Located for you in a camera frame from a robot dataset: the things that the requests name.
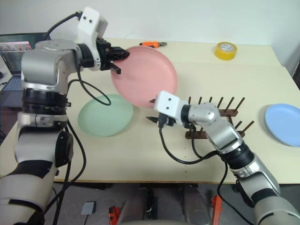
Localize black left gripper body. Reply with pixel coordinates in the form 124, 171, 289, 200
96, 37, 113, 71

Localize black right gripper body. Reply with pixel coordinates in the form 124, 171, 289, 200
157, 113, 178, 128

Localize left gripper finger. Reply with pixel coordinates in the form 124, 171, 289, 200
109, 61, 122, 75
109, 46, 131, 62

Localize pink plate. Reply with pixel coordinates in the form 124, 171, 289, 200
110, 46, 179, 109

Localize green plate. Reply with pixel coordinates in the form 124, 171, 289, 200
77, 93, 135, 138

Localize wooden dish rack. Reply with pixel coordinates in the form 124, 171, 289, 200
185, 95, 255, 139

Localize yellow tape roll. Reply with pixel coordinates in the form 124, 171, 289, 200
214, 41, 238, 61

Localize open laptop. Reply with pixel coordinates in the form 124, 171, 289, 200
0, 34, 51, 106

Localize orange and black tool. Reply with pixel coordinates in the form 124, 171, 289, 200
107, 205, 121, 225

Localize grey foot pedal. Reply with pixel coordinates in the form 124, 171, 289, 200
81, 201, 97, 216

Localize blue plate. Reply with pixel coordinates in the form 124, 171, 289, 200
264, 104, 300, 148

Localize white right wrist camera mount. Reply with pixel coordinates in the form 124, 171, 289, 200
153, 90, 189, 124

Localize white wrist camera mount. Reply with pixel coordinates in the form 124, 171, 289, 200
153, 90, 189, 124
76, 6, 109, 71

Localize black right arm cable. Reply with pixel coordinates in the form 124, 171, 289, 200
158, 121, 256, 225

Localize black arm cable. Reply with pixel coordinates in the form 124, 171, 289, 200
35, 11, 112, 225
158, 121, 256, 225

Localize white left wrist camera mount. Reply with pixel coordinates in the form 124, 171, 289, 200
76, 6, 109, 71

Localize orange handled pliers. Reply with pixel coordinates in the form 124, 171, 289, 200
139, 41, 168, 49

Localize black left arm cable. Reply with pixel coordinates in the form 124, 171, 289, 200
35, 11, 112, 225

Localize red bracket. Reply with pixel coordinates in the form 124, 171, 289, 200
210, 194, 222, 225

